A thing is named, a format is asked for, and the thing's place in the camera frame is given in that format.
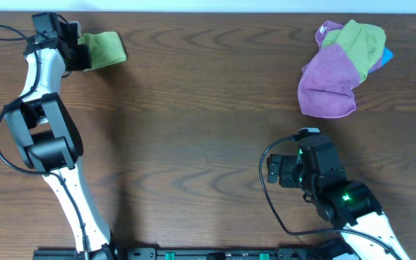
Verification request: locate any light green microfiber cloth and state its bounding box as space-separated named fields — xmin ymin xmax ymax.
xmin=78 ymin=32 xmax=127 ymax=71

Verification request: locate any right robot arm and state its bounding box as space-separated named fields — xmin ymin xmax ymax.
xmin=258 ymin=128 xmax=408 ymax=259

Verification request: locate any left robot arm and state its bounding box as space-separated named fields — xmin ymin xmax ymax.
xmin=0 ymin=13 xmax=126 ymax=259

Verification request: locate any purple microfiber cloth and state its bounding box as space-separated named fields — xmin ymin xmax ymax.
xmin=297 ymin=20 xmax=384 ymax=119

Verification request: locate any olive green microfiber cloth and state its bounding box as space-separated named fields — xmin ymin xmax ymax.
xmin=316 ymin=19 xmax=386 ymax=82

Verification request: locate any blue microfiber cloth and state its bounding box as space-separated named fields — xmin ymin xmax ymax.
xmin=368 ymin=47 xmax=394 ymax=74

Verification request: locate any black left camera cable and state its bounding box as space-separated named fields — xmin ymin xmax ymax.
xmin=0 ymin=13 xmax=90 ymax=260

